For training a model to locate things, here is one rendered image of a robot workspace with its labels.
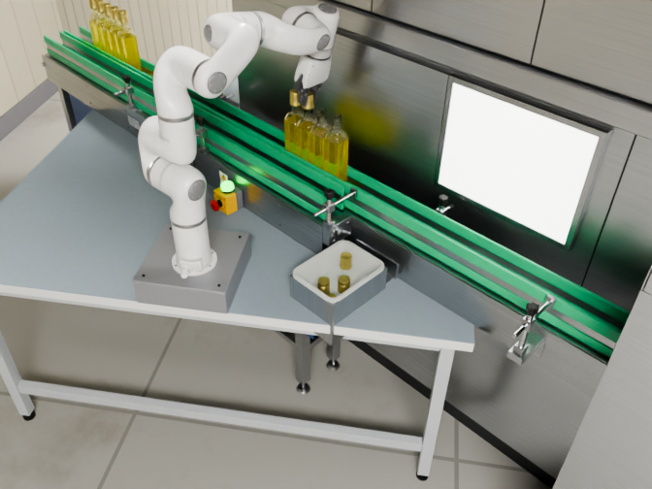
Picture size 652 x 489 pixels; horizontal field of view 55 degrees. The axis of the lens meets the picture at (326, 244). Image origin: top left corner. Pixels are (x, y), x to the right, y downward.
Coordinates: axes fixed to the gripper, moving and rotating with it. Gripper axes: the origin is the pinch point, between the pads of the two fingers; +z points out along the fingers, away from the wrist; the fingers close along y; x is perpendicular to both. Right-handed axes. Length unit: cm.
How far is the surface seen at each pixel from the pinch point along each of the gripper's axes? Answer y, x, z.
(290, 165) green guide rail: 5.9, 3.8, 22.0
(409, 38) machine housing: -13.0, 19.2, -27.1
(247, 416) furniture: 45, 41, 89
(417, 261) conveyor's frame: 6, 56, 17
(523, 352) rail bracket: 16, 94, 5
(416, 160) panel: -12.2, 35.1, 3.9
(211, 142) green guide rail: 12.9, -26.8, 32.3
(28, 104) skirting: -17, -248, 180
